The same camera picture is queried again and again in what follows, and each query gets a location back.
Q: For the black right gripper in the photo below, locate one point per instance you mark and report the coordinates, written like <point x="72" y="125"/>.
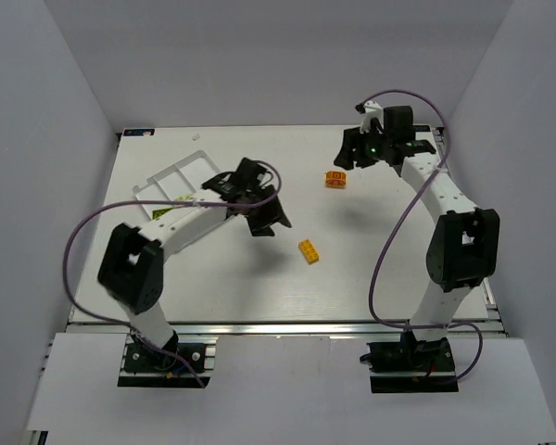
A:
<point x="357" y="151"/>

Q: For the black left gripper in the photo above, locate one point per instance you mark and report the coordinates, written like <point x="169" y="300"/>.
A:
<point x="263" y="210"/>

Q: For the pale green 2x2 lego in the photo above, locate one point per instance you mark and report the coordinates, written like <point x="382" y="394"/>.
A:
<point x="184" y="198"/>

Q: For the green upside-down 2x4 lego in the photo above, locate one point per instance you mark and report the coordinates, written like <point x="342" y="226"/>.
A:
<point x="159" y="212"/>

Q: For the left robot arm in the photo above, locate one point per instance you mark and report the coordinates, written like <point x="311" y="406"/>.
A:
<point x="132" y="270"/>

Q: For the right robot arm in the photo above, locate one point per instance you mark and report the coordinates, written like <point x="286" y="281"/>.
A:
<point x="463" y="249"/>

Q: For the orange curved printed lego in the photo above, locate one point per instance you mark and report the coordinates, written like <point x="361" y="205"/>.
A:
<point x="335" y="180"/>

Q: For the yellow 2x4 lego brick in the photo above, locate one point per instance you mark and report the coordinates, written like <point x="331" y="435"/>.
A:
<point x="308" y="251"/>

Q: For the blue label sticker right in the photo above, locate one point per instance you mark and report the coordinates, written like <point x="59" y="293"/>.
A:
<point x="422" y="128"/>

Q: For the blue label sticker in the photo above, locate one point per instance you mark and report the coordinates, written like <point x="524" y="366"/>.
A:
<point x="140" y="132"/>
<point x="422" y="128"/>

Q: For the white divided sorting tray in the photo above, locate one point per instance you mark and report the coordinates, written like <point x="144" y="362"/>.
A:
<point x="181" y="178"/>

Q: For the blue label sticker left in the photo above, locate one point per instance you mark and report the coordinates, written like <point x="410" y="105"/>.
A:
<point x="140" y="132"/>

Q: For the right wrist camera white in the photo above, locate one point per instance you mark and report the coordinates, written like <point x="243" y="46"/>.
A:
<point x="372" y="116"/>

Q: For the aluminium front rail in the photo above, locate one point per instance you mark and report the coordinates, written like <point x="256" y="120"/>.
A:
<point x="488" y="328"/>

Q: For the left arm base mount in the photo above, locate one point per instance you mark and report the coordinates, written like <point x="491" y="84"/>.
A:
<point x="142" y="368"/>

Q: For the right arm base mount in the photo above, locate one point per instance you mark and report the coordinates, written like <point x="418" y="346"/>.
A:
<point x="395" y="368"/>

